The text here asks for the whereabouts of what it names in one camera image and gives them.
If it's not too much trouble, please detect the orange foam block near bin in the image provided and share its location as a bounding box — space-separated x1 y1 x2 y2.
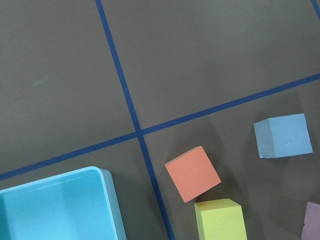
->
164 146 222 203

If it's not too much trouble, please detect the light blue plastic bin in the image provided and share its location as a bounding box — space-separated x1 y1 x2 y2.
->
0 166 127 240

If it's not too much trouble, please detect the yellow foam block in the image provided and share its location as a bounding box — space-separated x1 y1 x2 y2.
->
194 198 247 240

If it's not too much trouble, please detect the light blue foam block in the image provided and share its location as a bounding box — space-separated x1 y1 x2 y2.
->
253 113 313 159

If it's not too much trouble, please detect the pink lilac foam block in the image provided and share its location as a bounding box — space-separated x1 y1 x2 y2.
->
301 202 320 240

